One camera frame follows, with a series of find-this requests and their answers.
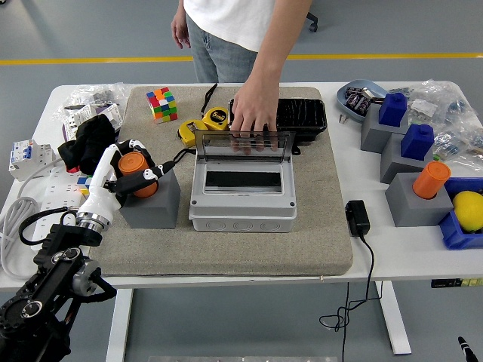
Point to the white table leg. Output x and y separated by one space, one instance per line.
394 320
119 324

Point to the blue storage bin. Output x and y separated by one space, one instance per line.
456 235

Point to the clear bag of parts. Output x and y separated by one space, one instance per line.
434 98
456 143

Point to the yellow fruit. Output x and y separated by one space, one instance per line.
469 211

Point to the person's right hand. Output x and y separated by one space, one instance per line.
180 30

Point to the blue plastic block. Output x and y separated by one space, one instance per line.
392 111
417 143

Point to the black plastic tray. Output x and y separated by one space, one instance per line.
302 113

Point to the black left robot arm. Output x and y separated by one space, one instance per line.
49 264

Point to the clear bag with dark parts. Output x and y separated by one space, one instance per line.
94 94

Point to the white power strip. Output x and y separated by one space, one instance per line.
60 192

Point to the grey-brown table mat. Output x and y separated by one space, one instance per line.
226 252

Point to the purple black packet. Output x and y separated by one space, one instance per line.
353 92
358 103

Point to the black cloth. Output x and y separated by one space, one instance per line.
90 143

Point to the orange cylinder battery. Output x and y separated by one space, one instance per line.
430 181
132 166

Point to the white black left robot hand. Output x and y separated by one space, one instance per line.
100 177

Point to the black power adapter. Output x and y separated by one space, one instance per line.
357 218

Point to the silver brown small item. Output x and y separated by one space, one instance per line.
371 95

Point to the grey block with round hole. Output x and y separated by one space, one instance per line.
151 215

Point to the yellow tape measure black label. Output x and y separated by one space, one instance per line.
190 130

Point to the person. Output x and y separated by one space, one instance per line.
226 19

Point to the person's left forearm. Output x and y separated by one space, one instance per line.
275 49

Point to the person's left hand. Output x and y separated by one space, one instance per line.
253 109

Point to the yellow tape measure 5m print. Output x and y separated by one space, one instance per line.
216 117

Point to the white socket box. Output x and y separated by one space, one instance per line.
109 115

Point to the large colourful puzzle cube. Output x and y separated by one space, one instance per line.
162 105

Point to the small metal screws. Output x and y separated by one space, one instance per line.
342 119

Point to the grey plastic junction box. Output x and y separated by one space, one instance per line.
241 215

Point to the grey block holder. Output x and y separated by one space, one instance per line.
392 162
411 211
371 132

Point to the light blue dish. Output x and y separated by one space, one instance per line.
342 99

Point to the black table control panel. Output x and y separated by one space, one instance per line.
445 283

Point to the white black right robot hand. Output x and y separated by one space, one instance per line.
467 352

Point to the small colourful puzzle cube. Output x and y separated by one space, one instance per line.
85 184

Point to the white blue circuit breaker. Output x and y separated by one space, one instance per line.
26 158

